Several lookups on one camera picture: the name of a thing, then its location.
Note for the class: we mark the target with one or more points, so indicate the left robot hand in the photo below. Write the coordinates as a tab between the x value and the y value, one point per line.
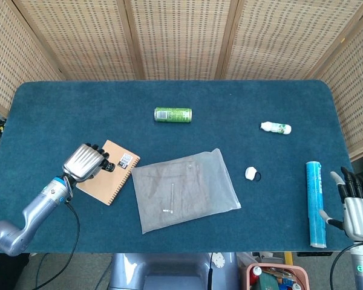
84	163

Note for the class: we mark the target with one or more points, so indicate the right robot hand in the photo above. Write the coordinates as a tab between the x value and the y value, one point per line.
355	211

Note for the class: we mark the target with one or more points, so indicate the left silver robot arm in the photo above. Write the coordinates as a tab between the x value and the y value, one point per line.
27	214

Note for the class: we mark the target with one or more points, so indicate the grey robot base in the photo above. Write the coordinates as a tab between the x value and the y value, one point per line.
169	272

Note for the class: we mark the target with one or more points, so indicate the yellow spiral notebook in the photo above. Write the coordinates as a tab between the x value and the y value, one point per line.
112	178

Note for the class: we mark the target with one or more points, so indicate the light blue cylindrical tube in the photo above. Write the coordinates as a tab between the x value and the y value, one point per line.
315	205

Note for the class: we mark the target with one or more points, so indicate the green drink can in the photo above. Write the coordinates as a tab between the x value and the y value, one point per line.
173	115

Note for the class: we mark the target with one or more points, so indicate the blue table mat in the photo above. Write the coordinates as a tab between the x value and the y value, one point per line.
181	133

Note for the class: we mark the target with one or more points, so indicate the pink plastic basket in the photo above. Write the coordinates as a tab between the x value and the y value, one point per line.
275	276

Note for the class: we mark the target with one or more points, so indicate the clear plastic zip bag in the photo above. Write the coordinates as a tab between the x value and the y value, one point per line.
184	190

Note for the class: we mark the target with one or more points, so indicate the white plastic bottle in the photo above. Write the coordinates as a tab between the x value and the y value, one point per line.
276	128

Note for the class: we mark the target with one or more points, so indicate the woven bamboo folding screen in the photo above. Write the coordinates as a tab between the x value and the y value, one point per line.
181	39

